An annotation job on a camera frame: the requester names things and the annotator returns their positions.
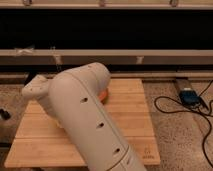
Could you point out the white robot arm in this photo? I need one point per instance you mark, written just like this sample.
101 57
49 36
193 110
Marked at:
72 98

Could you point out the orange bowl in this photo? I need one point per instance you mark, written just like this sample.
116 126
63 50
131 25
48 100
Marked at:
103 96

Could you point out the black table leg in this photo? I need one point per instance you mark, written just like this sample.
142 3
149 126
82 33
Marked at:
30 76

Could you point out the blue power box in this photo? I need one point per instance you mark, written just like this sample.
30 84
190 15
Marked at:
189 97

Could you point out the black object on floor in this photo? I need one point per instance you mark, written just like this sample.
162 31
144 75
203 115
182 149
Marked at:
4 115

